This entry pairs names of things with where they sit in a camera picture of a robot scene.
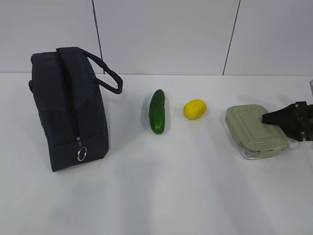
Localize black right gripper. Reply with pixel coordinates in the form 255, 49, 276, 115
262, 101, 313, 142

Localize glass container with green lid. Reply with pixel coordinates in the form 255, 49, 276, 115
225, 104, 289, 160

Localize yellow lemon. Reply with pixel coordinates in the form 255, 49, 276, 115
183, 99, 207, 120

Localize green cucumber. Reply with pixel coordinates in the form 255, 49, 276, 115
149, 89, 165, 135

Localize dark navy lunch bag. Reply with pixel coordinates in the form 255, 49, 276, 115
28, 47, 123, 172

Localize silver zipper pull ring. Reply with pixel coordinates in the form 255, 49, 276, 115
76, 137, 88, 163

